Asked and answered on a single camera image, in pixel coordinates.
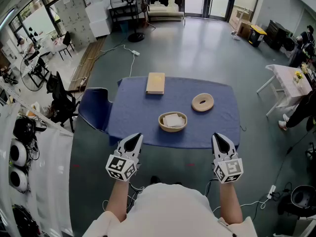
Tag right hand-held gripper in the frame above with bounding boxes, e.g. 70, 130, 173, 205
211, 132, 244, 184

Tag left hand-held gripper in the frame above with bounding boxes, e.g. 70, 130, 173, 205
105, 132, 144, 182

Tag oval woven tissue box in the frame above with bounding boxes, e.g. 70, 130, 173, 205
158, 111, 188, 133

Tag white tissues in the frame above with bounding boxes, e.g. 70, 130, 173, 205
162, 113, 186, 128

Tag person's left forearm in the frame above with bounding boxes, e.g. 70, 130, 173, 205
105, 180, 131, 223

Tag person's right forearm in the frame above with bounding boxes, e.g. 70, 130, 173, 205
218, 181, 244, 224

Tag flat tan box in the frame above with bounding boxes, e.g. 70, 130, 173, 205
145, 72, 165, 95

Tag white foam box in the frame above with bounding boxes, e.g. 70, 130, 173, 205
88, 17, 112, 38
85, 1, 109, 22

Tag blue tablecloth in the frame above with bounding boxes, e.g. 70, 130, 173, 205
106, 76, 241, 150

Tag round woven lid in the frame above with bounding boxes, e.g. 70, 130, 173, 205
191, 92, 215, 113

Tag blue chair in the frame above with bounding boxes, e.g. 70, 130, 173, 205
78, 87, 114, 133

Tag person's white shirt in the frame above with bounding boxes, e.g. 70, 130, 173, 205
82, 183, 259, 237

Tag black office chair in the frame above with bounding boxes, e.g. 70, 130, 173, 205
46, 71, 81, 133

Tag white side table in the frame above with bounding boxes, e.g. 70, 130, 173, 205
0, 102, 75, 237

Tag wooden platform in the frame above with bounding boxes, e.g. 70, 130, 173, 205
68, 36, 107, 92

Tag white table with pale cloth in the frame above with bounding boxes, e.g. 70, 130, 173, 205
256, 64, 315, 118

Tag black headset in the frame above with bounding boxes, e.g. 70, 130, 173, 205
12, 117, 47, 143

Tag white mop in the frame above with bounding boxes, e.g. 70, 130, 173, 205
231, 7, 248, 41

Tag black bin with yellow lid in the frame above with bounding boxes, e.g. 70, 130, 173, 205
248, 25, 268, 48

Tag black dining chair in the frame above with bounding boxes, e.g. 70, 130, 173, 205
58, 31, 75, 61

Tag black cabinet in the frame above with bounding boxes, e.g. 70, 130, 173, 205
264, 20, 295, 50

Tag black floor fan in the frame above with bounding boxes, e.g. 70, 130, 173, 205
19, 53, 44, 92

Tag cardboard boxes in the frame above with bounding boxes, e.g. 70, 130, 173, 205
228, 6, 255, 40

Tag white dining table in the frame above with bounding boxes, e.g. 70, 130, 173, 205
37, 37, 66, 59

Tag rolled beige mat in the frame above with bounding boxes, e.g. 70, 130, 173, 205
147, 7, 185, 22

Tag grey metal lockers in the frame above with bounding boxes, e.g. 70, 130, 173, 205
54, 0, 97, 51

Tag black shelf table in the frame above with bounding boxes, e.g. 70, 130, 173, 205
108, 1, 139, 32

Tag white power cable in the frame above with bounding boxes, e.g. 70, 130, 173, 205
212, 197, 270, 214
71, 44, 137, 83

